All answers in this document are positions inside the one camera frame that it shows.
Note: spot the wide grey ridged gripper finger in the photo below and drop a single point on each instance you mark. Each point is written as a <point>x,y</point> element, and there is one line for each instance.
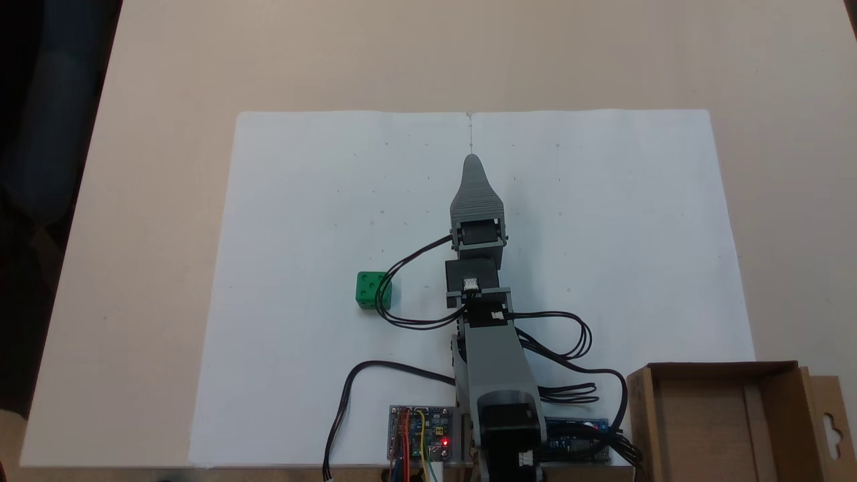
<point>477,197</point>

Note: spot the green dice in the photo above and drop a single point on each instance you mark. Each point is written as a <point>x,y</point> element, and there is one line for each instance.
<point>367,289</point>

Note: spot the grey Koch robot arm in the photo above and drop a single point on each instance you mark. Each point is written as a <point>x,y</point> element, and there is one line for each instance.
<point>495,361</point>

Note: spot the white paper sheet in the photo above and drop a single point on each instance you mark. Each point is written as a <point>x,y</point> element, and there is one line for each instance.
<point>301,201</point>

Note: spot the blue circuit board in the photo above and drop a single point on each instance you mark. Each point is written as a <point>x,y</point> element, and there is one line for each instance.
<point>576,435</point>

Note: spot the brown cardboard box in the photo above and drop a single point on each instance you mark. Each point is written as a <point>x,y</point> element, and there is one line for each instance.
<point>703,428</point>

